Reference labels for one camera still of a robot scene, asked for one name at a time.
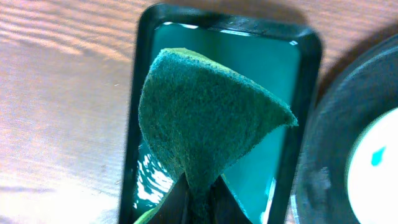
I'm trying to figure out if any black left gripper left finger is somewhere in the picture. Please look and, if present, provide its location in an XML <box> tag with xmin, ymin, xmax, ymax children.
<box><xmin>147</xmin><ymin>173</ymin><xmax>190</xmax><ymax>224</ymax></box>

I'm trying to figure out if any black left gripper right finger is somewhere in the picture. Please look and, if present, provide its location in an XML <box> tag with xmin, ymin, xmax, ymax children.
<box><xmin>213</xmin><ymin>176</ymin><xmax>252</xmax><ymax>224</ymax></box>

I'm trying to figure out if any green scrubbing sponge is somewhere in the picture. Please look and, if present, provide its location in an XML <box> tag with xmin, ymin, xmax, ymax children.
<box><xmin>138</xmin><ymin>48</ymin><xmax>298</xmax><ymax>223</ymax></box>

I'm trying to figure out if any pale green back plate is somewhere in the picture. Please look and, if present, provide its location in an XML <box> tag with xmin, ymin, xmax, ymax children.
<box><xmin>346</xmin><ymin>108</ymin><xmax>397</xmax><ymax>224</ymax></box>

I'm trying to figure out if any dark green rectangular tray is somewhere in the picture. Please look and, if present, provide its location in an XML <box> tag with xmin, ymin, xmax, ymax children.
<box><xmin>119</xmin><ymin>3</ymin><xmax>322</xmax><ymax>223</ymax></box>

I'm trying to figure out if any round black serving tray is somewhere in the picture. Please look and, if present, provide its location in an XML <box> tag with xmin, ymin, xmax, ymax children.
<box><xmin>291</xmin><ymin>35</ymin><xmax>397</xmax><ymax>224</ymax></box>

